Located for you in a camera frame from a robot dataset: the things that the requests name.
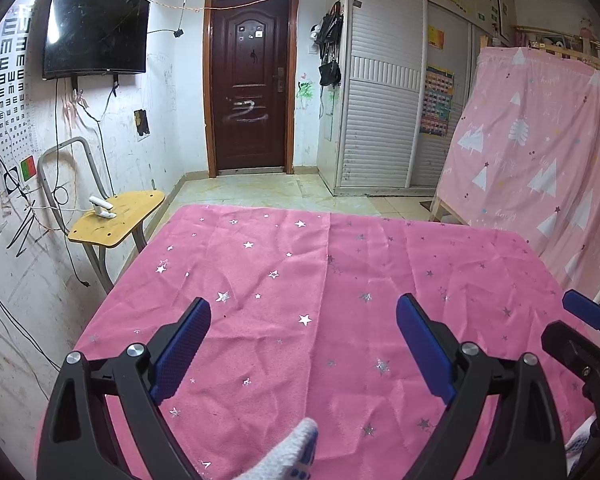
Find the black television cable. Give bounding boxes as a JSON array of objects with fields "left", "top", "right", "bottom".
[{"left": 54, "top": 79, "right": 92, "bottom": 289}]

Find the pink star tablecloth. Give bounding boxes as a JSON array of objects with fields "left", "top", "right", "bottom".
[{"left": 34, "top": 205, "right": 600, "bottom": 480}]

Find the black flat television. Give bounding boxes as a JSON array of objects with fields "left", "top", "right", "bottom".
[{"left": 42, "top": 0, "right": 151, "bottom": 80}]

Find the colourful grid poster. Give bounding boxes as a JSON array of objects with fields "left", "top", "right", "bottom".
[{"left": 420, "top": 65, "right": 456, "bottom": 138}]

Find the brown wooden door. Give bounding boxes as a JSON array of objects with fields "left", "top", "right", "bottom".
[{"left": 203, "top": 0, "right": 301, "bottom": 177}]

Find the white eye chart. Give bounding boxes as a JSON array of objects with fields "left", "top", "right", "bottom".
[{"left": 0, "top": 0, "right": 36, "bottom": 196}]

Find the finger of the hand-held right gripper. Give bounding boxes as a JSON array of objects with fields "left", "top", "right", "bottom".
[
  {"left": 541, "top": 319, "right": 600, "bottom": 386},
  {"left": 562, "top": 289, "right": 600, "bottom": 332}
]

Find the black hanging shoulder bag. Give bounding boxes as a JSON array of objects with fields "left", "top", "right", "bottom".
[{"left": 310, "top": 2, "right": 345, "bottom": 61}]

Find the pink tree-print curtain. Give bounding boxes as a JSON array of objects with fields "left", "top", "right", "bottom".
[{"left": 437, "top": 46, "right": 600, "bottom": 291}]

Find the white louvered wardrobe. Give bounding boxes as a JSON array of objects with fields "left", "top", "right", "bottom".
[{"left": 325, "top": 0, "right": 486, "bottom": 197}]

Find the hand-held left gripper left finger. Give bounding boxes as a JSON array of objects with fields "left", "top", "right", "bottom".
[{"left": 36, "top": 296, "right": 213, "bottom": 480}]

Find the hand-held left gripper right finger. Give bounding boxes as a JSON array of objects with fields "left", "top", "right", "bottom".
[{"left": 396, "top": 293, "right": 568, "bottom": 480}]

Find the small black handbag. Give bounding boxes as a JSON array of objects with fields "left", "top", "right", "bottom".
[{"left": 319, "top": 60, "right": 342, "bottom": 87}]

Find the grey metal tube frame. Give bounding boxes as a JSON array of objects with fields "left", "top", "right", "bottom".
[{"left": 36, "top": 136, "right": 116, "bottom": 241}]

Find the person's left hand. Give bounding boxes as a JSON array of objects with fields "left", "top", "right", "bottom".
[{"left": 232, "top": 417, "right": 320, "bottom": 480}]

